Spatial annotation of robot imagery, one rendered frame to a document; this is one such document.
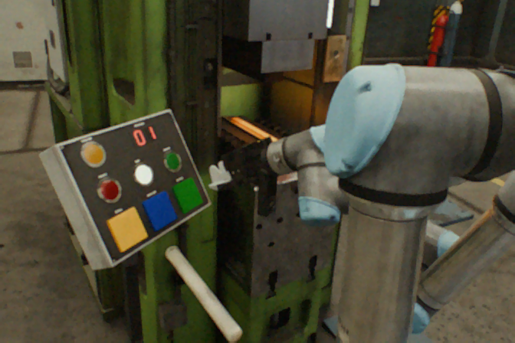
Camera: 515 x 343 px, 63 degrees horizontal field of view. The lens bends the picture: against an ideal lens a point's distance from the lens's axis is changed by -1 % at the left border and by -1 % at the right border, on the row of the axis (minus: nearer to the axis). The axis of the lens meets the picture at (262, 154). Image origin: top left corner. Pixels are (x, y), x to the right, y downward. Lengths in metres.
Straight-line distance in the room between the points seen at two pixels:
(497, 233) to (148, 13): 1.00
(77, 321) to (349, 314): 1.89
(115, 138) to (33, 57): 5.57
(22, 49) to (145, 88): 5.31
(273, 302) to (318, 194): 0.96
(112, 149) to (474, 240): 0.78
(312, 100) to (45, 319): 1.60
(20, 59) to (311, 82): 5.32
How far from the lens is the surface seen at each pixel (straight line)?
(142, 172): 1.04
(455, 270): 0.94
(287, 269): 1.64
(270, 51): 1.31
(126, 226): 0.99
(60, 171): 0.98
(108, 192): 0.98
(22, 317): 2.42
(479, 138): 0.45
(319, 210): 0.79
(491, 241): 0.89
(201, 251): 1.64
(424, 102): 0.42
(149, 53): 1.29
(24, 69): 6.61
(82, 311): 2.36
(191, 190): 1.12
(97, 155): 0.99
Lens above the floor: 1.53
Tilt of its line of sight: 22 degrees down
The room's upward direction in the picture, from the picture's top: 3 degrees clockwise
